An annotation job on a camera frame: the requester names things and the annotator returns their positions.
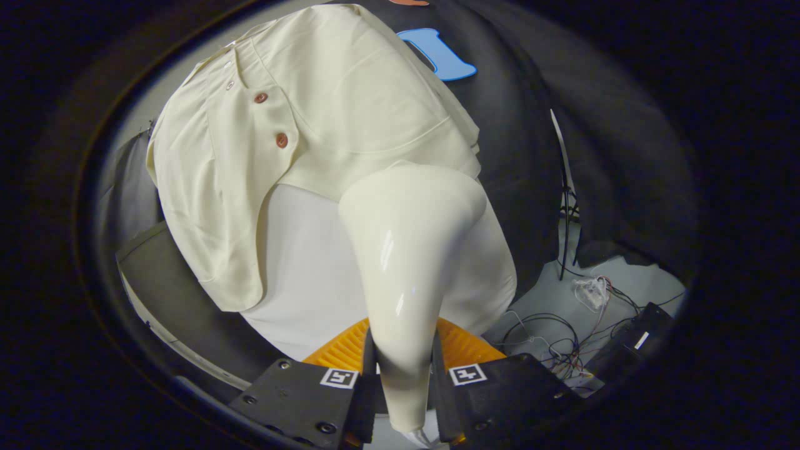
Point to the grey drawer cabinet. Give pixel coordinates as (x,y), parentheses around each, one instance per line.
(187,312)

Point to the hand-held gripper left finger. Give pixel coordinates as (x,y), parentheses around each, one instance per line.
(300,400)

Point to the white garment steamer head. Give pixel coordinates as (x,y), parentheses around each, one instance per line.
(406,262)

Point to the black power box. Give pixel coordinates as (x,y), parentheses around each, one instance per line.
(631,344)

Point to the white mannequin torso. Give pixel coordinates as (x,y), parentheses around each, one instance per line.
(300,269)

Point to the cream button-up shirt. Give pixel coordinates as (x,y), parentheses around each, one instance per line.
(325,112)

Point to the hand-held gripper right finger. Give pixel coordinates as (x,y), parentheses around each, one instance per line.
(506,400)

